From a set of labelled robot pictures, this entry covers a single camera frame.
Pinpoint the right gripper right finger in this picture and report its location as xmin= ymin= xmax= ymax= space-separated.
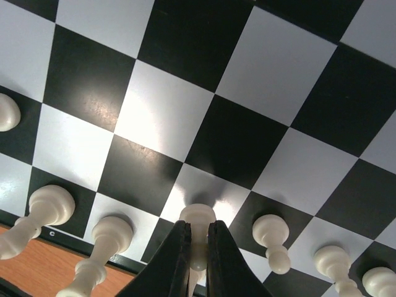
xmin=207 ymin=220 xmax=269 ymax=297

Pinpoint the white pawn second row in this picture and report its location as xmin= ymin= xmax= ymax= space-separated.
xmin=252 ymin=214 xmax=291 ymax=275

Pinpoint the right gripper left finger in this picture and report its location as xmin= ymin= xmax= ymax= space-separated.
xmin=117 ymin=220 xmax=192 ymax=297

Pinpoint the white pawn on board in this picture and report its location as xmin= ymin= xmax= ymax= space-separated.
xmin=313 ymin=246 xmax=363 ymax=297

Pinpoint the white chess piece felt base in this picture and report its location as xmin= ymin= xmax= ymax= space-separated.
xmin=0 ymin=93 xmax=21 ymax=132

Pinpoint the white pawn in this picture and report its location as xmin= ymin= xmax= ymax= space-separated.
xmin=57 ymin=216 xmax=133 ymax=296
xmin=362 ymin=267 xmax=396 ymax=297
xmin=313 ymin=246 xmax=363 ymax=297

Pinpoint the white queen piece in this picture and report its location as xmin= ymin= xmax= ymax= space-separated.
xmin=1 ymin=185 xmax=75 ymax=260

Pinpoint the black and silver chessboard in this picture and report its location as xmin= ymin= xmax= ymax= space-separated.
xmin=1 ymin=1 xmax=395 ymax=296

